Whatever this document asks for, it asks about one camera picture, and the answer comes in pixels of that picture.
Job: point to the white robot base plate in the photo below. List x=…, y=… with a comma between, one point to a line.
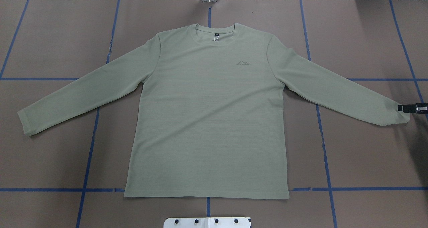
x=208, y=222

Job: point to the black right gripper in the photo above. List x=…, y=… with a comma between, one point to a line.
x=408, y=107

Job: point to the olive green long-sleeve shirt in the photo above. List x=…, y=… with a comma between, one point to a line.
x=210, y=120

